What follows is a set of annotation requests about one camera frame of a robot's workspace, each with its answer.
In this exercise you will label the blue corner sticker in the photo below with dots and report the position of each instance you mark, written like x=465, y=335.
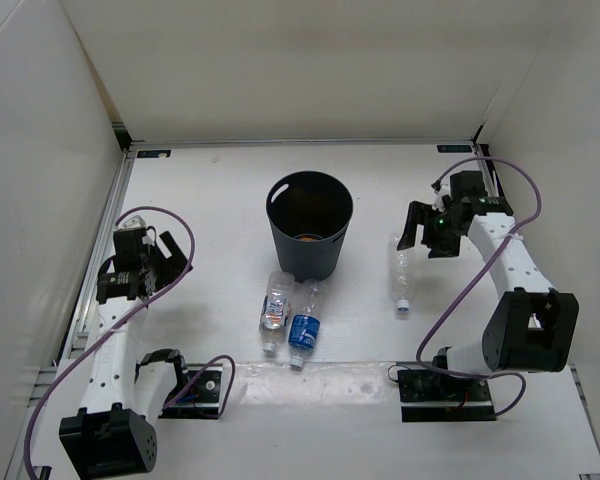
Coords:
x=454, y=149
x=153, y=154

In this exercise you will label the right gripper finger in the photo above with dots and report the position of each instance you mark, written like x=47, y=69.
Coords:
x=444, y=247
x=418, y=214

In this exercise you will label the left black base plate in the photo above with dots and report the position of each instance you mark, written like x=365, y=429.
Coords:
x=202, y=400

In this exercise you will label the clear bottle white orange label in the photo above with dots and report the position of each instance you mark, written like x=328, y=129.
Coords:
x=275, y=312

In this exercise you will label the clear unlabelled plastic bottle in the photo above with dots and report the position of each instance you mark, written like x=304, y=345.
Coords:
x=400, y=281

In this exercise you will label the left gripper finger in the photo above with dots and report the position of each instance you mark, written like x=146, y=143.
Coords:
x=168, y=268
x=149, y=283

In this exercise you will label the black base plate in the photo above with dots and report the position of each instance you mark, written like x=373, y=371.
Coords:
x=202, y=400
x=428, y=397

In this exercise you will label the dark grey plastic bin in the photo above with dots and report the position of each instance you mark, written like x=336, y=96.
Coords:
x=309, y=202

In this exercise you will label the clear bottle blue label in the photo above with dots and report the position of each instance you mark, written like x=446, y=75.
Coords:
x=306, y=322

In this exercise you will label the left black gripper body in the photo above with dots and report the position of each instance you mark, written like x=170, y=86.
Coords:
x=150, y=261

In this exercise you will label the right blue corner sticker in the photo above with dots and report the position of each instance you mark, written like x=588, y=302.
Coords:
x=454, y=149

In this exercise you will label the left aluminium frame rail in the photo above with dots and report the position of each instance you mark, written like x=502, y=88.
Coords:
x=75, y=332

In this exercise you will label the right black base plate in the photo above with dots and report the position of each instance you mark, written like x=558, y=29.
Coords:
x=428, y=397

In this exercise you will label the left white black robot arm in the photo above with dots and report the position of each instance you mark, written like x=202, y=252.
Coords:
x=113, y=433

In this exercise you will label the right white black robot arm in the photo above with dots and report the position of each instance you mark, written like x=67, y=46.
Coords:
x=532, y=327

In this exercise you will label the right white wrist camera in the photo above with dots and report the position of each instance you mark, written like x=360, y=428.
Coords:
x=443, y=196

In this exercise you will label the left blue corner sticker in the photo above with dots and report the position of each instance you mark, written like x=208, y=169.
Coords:
x=153, y=154

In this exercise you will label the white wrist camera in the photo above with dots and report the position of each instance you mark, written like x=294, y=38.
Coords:
x=443, y=196
x=134, y=222

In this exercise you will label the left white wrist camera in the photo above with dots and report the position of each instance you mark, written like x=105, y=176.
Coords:
x=134, y=222

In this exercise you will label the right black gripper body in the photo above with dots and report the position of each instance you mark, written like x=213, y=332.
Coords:
x=439, y=218

